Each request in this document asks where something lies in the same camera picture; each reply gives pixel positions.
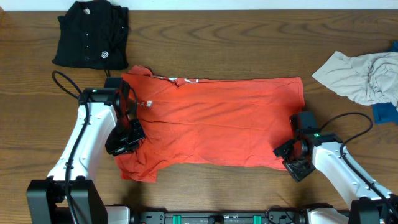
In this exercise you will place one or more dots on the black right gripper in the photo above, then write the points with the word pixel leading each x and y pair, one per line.
pixel 298 173

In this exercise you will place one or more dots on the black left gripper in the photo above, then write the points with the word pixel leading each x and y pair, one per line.
pixel 114 147

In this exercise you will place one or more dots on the orange red t-shirt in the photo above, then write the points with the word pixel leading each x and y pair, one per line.
pixel 202 121

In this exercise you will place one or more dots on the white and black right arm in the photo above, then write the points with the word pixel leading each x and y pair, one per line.
pixel 312 149

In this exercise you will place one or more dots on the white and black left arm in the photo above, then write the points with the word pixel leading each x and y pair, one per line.
pixel 68 194

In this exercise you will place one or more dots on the blue cloth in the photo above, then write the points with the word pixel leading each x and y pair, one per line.
pixel 385 112

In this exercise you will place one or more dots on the beige crumpled shirt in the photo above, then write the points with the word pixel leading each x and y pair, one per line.
pixel 366 79

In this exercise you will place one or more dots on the folded black shirt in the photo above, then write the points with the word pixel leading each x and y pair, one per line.
pixel 93 34

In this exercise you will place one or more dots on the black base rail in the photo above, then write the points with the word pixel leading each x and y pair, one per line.
pixel 275 214

